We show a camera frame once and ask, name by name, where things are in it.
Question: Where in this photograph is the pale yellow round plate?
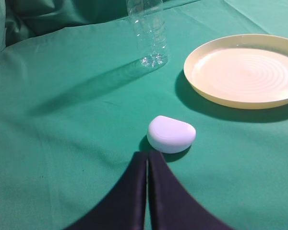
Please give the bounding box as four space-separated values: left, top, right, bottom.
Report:
183 34 288 109

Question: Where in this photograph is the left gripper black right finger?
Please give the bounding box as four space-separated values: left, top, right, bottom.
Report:
148 151 232 230

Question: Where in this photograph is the white rounded plastic case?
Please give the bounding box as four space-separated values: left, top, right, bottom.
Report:
146 115 196 154

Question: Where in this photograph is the clear plastic bottle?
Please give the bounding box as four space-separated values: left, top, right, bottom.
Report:
126 0 168 69

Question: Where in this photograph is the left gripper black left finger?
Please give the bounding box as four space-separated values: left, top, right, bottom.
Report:
66 151 147 230

